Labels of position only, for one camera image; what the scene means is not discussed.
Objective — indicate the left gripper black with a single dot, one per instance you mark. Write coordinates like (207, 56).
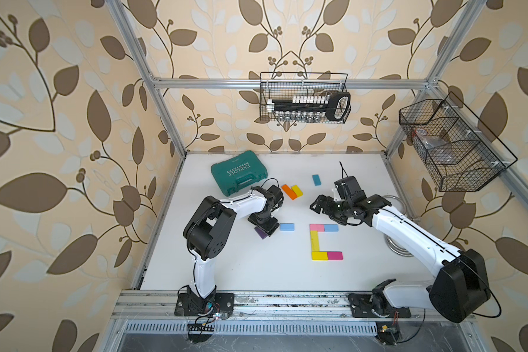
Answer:
(270, 229)

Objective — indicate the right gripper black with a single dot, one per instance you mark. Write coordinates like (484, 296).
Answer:
(325, 209)

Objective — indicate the purple block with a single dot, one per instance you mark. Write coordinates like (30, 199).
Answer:
(263, 235)

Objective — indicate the light blue block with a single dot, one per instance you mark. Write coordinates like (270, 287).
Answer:
(331, 228)
(287, 227)

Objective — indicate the pink block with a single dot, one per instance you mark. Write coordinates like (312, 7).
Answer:
(317, 227)

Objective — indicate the orange long block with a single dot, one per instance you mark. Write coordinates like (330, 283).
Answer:
(289, 192)

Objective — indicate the long yellow-green block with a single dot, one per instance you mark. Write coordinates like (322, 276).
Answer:
(314, 238)

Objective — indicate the magenta block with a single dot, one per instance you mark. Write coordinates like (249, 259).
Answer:
(335, 256)

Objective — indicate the yellow block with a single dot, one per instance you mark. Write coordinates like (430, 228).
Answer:
(320, 256)
(297, 191)

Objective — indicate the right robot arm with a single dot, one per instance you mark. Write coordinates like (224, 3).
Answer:
(460, 281)

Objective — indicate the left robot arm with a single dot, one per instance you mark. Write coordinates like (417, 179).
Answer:
(207, 233)

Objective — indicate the teal block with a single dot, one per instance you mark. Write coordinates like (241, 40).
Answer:
(316, 180)

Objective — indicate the yellow block beside orange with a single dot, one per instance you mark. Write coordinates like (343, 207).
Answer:
(297, 191)

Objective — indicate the green plastic tool case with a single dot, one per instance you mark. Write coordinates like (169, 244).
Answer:
(238, 172)

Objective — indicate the black tool in basket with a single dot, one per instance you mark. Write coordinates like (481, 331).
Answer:
(333, 107)

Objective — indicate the plastic bag in basket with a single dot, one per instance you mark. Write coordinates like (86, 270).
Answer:
(434, 150)

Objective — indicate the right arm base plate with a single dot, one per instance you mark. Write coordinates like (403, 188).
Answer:
(374, 306)

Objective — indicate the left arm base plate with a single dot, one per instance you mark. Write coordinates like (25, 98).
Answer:
(220, 305)

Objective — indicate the right wire basket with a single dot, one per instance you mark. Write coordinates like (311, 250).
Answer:
(481, 156)

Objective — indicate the wire basket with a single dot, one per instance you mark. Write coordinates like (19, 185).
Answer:
(285, 85)
(481, 156)

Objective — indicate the back wire basket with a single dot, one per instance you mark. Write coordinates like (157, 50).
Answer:
(285, 85)

